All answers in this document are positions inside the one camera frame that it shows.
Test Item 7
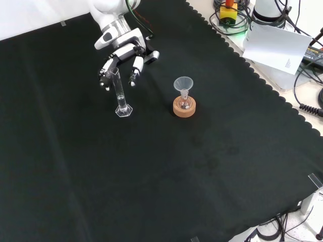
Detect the black power adapter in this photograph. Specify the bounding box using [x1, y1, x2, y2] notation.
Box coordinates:
[302, 44, 323, 67]

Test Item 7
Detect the yellow stop button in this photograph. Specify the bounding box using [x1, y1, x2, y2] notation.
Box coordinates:
[219, 0, 239, 27]

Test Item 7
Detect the clear glass graduated cylinder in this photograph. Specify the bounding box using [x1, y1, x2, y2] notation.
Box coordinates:
[105, 67, 134, 118]

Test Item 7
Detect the black bench cloth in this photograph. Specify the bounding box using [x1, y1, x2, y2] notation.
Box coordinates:
[0, 0, 323, 242]

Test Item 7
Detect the pale white board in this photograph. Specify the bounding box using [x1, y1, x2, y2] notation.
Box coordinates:
[242, 23, 313, 76]

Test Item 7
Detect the black coiled cable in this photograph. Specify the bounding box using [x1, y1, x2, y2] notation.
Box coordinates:
[292, 72, 323, 116]

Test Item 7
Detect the small round-bottom glass flask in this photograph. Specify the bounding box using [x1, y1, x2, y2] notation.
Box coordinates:
[177, 91, 192, 110]

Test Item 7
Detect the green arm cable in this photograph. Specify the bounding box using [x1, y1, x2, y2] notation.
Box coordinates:
[125, 0, 155, 39]

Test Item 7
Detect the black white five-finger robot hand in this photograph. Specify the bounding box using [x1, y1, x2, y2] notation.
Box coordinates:
[94, 27, 160, 91]

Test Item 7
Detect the clear plastic funnel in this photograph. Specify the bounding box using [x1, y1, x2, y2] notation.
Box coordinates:
[173, 77, 194, 98]

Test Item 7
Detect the cork ring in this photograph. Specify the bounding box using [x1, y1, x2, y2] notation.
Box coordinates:
[173, 97, 197, 118]

